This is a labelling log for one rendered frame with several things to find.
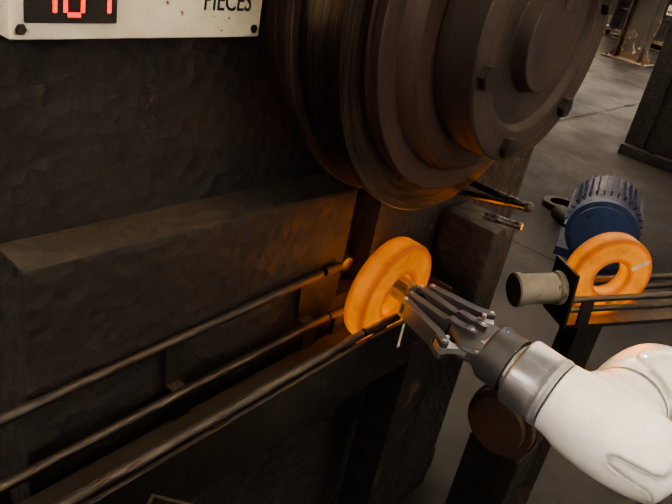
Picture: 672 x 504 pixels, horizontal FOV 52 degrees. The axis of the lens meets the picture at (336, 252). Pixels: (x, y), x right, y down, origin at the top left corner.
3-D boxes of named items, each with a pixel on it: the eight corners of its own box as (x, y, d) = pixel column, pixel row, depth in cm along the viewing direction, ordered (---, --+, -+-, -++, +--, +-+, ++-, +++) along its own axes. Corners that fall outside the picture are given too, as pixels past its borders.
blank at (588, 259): (571, 319, 128) (580, 329, 125) (551, 255, 120) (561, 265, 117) (648, 282, 127) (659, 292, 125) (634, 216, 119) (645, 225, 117)
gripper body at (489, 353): (486, 403, 84) (427, 359, 89) (520, 378, 90) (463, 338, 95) (509, 356, 81) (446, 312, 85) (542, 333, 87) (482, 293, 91)
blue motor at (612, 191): (547, 264, 292) (575, 189, 276) (561, 220, 340) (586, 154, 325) (622, 289, 284) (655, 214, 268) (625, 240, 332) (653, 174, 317)
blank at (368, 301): (347, 264, 88) (367, 277, 86) (421, 218, 97) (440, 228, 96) (338, 351, 97) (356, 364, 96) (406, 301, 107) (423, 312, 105)
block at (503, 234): (405, 328, 122) (439, 204, 111) (431, 314, 128) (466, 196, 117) (455, 359, 116) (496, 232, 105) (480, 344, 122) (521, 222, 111)
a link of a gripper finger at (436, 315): (469, 353, 89) (464, 357, 88) (402, 307, 95) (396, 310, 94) (480, 330, 87) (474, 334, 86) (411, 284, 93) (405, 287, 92)
